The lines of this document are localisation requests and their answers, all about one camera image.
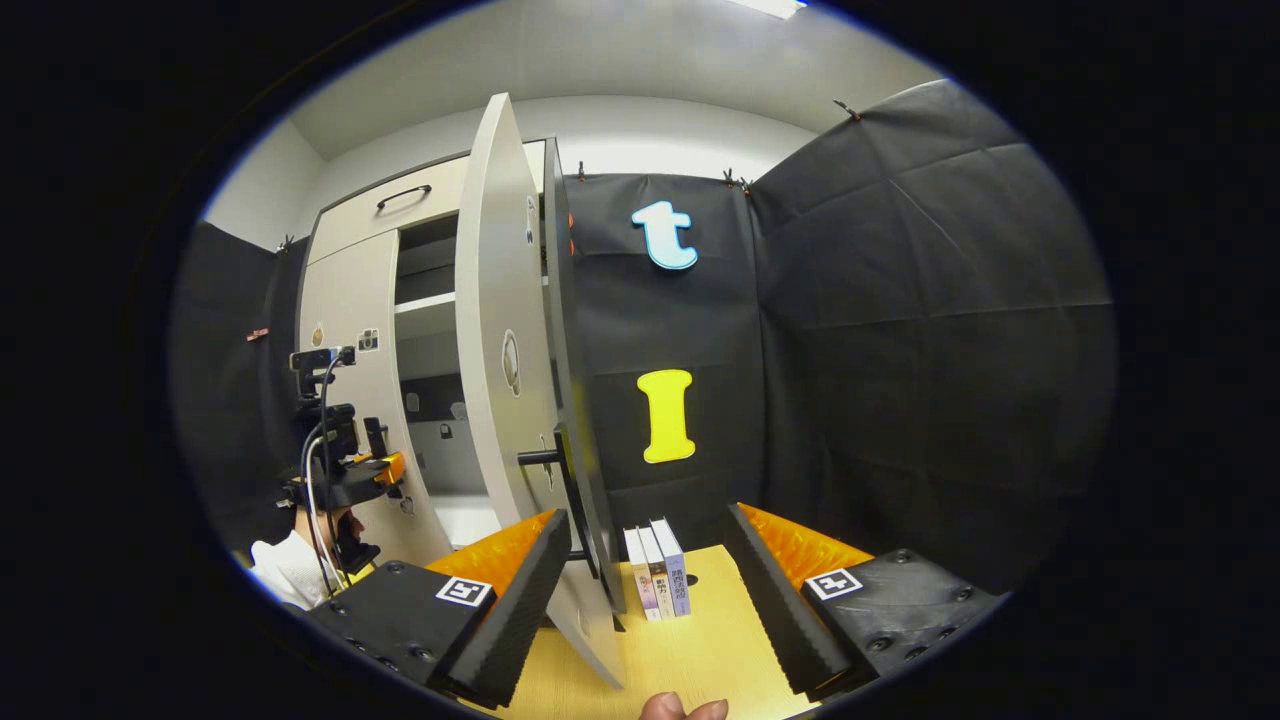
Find beige double-door shoe cabinet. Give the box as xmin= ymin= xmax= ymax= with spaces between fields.
xmin=297 ymin=138 xmax=628 ymax=621

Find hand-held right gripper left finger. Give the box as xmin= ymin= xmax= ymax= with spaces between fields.
xmin=305 ymin=508 xmax=573 ymax=709

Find light purple book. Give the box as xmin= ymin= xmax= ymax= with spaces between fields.
xmin=650 ymin=517 xmax=693 ymax=618

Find white pink book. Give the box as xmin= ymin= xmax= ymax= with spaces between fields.
xmin=623 ymin=527 xmax=663 ymax=623

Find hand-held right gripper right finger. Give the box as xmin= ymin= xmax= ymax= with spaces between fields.
xmin=722 ymin=502 xmax=1004 ymax=701

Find beige door with camera sticker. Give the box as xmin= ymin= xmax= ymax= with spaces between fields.
xmin=298 ymin=229 xmax=453 ymax=568

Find beige door with cherry sticker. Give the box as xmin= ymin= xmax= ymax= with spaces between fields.
xmin=455 ymin=93 xmax=628 ymax=693

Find white cabinet shelf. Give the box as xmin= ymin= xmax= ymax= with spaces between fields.
xmin=394 ymin=291 xmax=458 ymax=342
xmin=430 ymin=492 xmax=506 ymax=549

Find long ceiling light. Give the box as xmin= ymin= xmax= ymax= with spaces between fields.
xmin=725 ymin=0 xmax=809 ymax=22

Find black backdrop cloth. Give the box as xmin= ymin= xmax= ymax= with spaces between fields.
xmin=170 ymin=78 xmax=1118 ymax=601

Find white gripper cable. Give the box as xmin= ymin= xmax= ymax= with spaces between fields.
xmin=303 ymin=350 xmax=351 ymax=596

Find beige cabinet drawer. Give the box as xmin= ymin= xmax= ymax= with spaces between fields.
xmin=305 ymin=139 xmax=547 ymax=267

